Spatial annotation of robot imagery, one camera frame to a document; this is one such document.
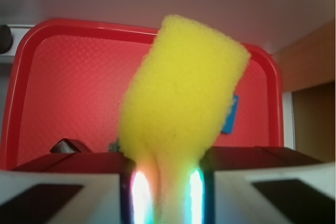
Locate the gripper white black left finger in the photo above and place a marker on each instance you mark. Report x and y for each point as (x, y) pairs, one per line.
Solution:
(74, 188)

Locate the gripper white black right finger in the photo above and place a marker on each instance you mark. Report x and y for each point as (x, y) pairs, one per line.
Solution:
(262, 185)

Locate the yellow sponge with green pad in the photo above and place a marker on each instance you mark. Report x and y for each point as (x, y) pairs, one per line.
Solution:
(176, 106)

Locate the black rectangular block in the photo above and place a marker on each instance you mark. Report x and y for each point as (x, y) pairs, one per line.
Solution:
(67, 145)

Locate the blue rectangular block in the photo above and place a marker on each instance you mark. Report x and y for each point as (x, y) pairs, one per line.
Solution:
(230, 120)

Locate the red plastic tray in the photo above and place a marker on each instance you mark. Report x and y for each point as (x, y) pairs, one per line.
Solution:
(69, 77)

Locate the light wooden board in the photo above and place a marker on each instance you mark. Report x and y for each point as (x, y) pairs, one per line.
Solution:
(309, 61)

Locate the grey plastic faucet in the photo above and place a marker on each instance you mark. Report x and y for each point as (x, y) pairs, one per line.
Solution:
(6, 39)

